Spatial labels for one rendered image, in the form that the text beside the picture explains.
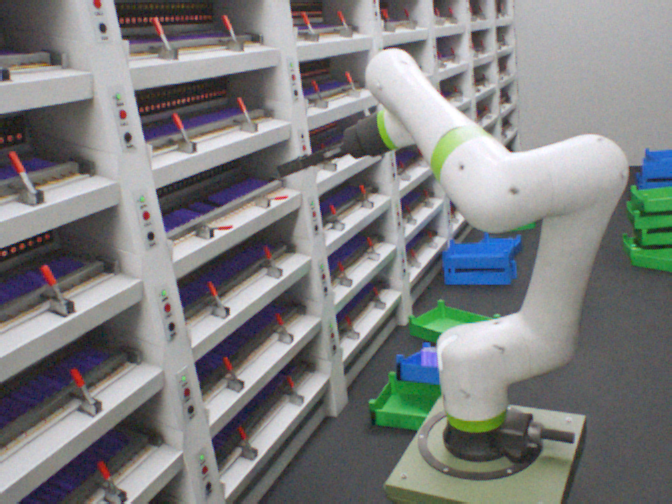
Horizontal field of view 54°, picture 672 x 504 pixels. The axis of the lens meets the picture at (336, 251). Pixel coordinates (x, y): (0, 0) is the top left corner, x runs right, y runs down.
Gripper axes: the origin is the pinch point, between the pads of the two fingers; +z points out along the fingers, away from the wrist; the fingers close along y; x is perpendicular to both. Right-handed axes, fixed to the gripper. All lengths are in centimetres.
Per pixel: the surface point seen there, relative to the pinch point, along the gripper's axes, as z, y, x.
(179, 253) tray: 17.0, 30.7, 7.7
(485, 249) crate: 14, -163, 76
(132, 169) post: 10.0, 40.7, -12.0
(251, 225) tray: 16.5, 3.0, 10.0
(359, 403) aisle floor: 32, -34, 82
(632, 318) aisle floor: -47, -113, 104
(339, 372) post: 32, -31, 69
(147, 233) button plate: 13.2, 40.9, 0.6
